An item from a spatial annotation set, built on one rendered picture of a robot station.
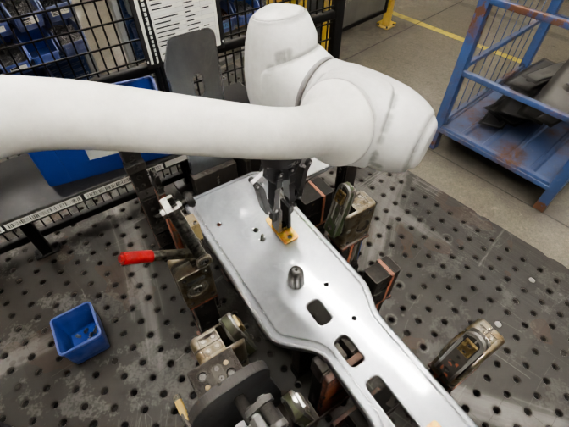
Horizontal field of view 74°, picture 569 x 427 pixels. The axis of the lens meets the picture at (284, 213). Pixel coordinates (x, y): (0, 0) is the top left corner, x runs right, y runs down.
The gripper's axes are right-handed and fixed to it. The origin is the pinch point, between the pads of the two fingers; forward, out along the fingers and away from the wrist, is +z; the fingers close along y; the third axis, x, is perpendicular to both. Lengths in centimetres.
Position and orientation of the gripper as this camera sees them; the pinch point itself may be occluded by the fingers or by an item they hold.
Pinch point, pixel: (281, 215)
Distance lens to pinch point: 80.4
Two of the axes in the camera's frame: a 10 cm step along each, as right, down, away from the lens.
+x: -5.5, -6.3, 5.4
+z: 0.0, 6.5, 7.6
